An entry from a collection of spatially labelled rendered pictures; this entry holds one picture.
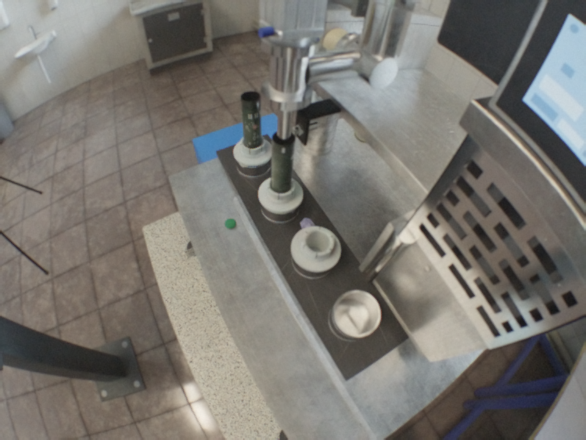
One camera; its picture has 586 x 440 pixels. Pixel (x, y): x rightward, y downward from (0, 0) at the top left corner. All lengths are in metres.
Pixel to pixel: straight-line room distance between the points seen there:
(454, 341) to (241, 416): 0.50
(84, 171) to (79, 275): 0.92
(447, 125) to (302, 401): 0.45
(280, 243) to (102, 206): 1.78
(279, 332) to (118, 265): 1.48
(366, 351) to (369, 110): 0.34
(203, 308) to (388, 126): 0.58
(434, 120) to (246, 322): 0.41
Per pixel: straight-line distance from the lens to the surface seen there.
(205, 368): 0.70
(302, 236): 0.41
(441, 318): 0.35
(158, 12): 3.15
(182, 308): 0.74
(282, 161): 0.38
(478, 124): 0.21
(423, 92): 0.51
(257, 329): 0.42
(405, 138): 0.37
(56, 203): 2.45
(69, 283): 1.98
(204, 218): 0.50
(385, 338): 0.44
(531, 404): 1.40
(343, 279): 0.44
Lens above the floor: 1.43
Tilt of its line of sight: 58 degrees down
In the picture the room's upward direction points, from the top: 7 degrees clockwise
